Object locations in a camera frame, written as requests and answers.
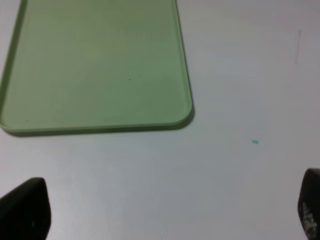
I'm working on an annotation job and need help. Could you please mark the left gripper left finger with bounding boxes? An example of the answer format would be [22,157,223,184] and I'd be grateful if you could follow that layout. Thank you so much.
[0,177,52,240]

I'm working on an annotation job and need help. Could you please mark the green plastic tray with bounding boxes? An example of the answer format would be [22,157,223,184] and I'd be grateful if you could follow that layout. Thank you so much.
[0,0,194,136]

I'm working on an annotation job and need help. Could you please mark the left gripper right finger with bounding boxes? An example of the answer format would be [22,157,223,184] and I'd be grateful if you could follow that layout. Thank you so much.
[297,168,320,240]

